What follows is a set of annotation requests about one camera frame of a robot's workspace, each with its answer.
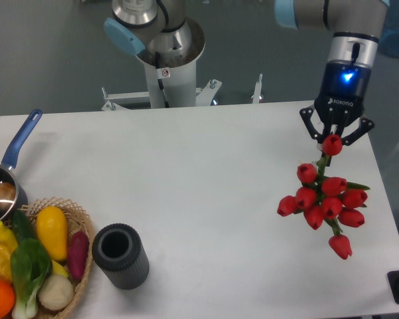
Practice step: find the purple eggplant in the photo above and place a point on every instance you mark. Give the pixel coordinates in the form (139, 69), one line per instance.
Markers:
(77, 254)

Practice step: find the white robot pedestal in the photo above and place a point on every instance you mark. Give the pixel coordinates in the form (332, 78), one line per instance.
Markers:
(170, 66)

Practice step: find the white garlic bulb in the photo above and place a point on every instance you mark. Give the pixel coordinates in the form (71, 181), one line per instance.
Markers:
(56, 292)

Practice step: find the red tulip bouquet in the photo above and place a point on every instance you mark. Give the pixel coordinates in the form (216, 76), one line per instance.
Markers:
(331, 200)

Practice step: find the yellow squash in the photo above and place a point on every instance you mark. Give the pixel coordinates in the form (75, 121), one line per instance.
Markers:
(52, 231)

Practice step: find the green bok choy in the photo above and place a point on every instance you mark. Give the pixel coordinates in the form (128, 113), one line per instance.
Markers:
(30, 265)

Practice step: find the blue handled saucepan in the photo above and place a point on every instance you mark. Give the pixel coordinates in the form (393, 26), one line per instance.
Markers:
(12, 195)

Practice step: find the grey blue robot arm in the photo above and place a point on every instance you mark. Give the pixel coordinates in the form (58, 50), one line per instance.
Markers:
(356, 26)

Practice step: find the woven bamboo basket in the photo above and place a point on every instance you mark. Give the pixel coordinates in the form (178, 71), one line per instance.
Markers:
(77, 220)

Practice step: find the yellow banana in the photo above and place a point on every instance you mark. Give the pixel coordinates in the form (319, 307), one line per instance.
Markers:
(59, 269)

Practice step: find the grey ribbed vase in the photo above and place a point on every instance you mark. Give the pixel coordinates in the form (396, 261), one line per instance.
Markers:
(118, 251)

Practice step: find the dark green cucumber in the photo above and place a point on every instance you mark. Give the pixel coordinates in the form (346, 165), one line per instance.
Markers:
(22, 227)

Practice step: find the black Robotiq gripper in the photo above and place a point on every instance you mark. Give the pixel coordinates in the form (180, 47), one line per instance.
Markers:
(340, 102)

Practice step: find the yellow bell pepper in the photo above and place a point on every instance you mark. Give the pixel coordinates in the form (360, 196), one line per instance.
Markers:
(8, 244)

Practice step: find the blue container in background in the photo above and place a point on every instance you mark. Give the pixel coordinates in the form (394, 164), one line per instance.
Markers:
(389, 41)

